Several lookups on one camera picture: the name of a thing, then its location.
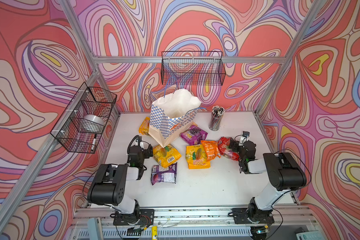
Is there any black wire basket back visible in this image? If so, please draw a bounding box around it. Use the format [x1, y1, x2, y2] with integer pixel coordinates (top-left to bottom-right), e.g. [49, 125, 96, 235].
[161, 50, 226, 87]

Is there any black marker in basket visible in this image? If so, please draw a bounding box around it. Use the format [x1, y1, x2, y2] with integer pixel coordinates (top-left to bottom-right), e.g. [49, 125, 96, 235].
[91, 134, 97, 151]

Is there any checkered paper bag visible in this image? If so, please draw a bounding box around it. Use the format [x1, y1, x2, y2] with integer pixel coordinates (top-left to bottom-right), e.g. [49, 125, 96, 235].
[149, 89, 202, 147]

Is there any cup of straws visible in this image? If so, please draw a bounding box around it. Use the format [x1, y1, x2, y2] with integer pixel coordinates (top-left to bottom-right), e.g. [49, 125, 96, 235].
[209, 106, 225, 131]

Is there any black wire basket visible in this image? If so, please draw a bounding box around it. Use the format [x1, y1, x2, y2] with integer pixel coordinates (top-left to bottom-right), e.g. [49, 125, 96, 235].
[161, 50, 226, 87]
[51, 83, 117, 154]

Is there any purple berries snack bag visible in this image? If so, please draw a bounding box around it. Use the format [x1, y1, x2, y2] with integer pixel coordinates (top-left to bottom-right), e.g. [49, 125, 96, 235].
[151, 163, 178, 185]

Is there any silver bowl in basket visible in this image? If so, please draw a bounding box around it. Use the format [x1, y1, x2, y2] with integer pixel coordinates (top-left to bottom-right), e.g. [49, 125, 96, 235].
[84, 115, 105, 126]

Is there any red fruit snack bag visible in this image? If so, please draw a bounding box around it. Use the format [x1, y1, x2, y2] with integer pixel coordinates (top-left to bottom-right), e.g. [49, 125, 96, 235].
[218, 137, 240, 161]

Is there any small yellow snack bag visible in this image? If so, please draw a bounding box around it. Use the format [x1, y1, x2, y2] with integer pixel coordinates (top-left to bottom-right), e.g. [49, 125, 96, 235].
[139, 117, 150, 136]

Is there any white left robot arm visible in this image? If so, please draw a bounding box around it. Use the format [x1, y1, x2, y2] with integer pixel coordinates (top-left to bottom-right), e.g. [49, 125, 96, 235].
[87, 144, 153, 218]

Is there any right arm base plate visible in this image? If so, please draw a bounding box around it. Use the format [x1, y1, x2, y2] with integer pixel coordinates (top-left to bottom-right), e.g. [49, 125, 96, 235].
[228, 208, 275, 225]

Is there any yellow jelly snack bag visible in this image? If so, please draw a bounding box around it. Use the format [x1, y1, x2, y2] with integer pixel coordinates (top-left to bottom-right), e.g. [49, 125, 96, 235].
[185, 145, 211, 170]

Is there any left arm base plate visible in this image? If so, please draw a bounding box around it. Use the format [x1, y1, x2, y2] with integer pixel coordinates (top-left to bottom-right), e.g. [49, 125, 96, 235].
[110, 209, 155, 227]

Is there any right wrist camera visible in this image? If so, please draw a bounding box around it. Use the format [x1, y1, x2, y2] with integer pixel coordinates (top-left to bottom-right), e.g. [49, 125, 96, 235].
[239, 131, 250, 145]

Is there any black wire basket left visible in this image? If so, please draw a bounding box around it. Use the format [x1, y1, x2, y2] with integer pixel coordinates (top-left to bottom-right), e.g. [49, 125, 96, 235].
[51, 83, 117, 154]

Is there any yellow mango snack bag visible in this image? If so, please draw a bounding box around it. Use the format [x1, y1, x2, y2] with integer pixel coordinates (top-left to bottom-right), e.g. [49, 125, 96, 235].
[153, 145, 182, 168]

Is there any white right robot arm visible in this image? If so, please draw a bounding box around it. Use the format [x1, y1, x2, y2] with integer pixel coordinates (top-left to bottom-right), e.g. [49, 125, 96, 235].
[230, 139, 307, 222]

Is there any purple grape snack bag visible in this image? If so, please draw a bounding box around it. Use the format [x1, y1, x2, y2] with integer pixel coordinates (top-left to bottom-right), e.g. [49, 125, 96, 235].
[180, 125, 208, 146]

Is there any orange snack bag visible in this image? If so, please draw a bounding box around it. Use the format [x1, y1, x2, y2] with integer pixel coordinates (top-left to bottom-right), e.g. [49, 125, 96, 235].
[201, 141, 221, 162]

